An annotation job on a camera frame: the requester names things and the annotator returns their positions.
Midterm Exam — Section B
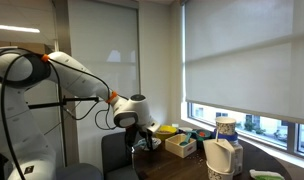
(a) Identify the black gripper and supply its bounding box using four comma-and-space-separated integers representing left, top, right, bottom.
124, 123, 156, 152

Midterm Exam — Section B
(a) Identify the patterned paper plate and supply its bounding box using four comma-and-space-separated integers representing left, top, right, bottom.
134, 136, 162, 152

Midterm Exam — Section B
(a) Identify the light wooden box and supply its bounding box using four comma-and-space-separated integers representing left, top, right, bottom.
164, 133, 198, 159

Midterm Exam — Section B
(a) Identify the yellow bowl with candy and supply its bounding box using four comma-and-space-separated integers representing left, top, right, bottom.
154, 124, 178, 142

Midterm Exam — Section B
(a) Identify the grey upholstered armchair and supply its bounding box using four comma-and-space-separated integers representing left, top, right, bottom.
101, 131, 142, 180

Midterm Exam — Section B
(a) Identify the teal plastic spoon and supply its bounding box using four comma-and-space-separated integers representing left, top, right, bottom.
178, 131, 194, 148

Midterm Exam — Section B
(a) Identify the dark teal bowl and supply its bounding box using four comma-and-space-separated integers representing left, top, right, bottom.
191, 128, 212, 150

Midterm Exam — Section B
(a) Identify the white folded paper carton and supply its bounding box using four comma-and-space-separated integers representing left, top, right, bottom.
202, 137, 237, 174

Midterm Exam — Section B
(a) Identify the speckled paper cup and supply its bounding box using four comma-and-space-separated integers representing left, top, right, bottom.
206, 161, 235, 180

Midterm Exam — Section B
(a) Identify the patterned paper cup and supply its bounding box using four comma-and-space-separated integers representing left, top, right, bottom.
215, 116, 237, 136

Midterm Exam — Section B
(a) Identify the black stand pole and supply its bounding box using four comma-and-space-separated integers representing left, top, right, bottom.
27, 78, 101, 168

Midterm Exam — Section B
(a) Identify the white carton bottle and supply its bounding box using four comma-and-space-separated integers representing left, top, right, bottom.
230, 139, 245, 177

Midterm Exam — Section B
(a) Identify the green and white packet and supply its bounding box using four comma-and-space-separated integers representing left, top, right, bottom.
248, 168, 286, 180

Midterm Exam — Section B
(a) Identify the white roller window blind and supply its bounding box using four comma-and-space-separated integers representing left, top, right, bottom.
182, 0, 304, 127

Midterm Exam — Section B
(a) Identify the ceiling light strip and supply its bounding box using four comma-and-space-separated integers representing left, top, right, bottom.
0, 23, 42, 34

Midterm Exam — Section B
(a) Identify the blue tape ring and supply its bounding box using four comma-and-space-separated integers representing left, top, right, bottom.
213, 131, 239, 143

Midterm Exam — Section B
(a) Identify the translucent glass wall blind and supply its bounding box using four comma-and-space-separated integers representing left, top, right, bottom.
67, 0, 141, 167

